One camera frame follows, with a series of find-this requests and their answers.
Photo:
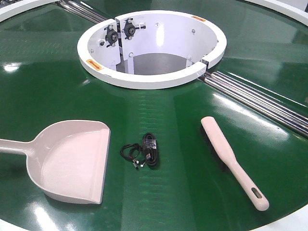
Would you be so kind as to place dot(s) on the steel rollers gap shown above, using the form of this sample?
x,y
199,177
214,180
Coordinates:
x,y
257,100
82,10

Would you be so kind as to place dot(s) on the pink plastic dustpan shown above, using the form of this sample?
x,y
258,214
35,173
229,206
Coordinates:
x,y
67,160

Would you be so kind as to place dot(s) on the steel rollers far gap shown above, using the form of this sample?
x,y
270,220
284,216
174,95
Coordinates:
x,y
82,10

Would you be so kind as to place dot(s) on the green conveyor belt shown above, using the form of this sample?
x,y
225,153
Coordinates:
x,y
163,173

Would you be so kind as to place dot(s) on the pink hand brush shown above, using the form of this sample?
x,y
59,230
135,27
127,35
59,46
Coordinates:
x,y
227,156

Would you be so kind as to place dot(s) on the right black bearing mount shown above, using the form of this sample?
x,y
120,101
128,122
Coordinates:
x,y
130,29

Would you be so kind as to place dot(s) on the black bearing mount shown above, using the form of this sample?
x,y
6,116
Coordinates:
x,y
130,29
111,36

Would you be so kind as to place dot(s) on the white outer conveyor rim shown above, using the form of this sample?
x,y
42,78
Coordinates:
x,y
294,10

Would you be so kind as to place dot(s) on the steel rollers right gap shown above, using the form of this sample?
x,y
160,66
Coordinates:
x,y
257,100

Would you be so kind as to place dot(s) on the left black bearing mount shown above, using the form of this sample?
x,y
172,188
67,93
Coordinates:
x,y
111,36

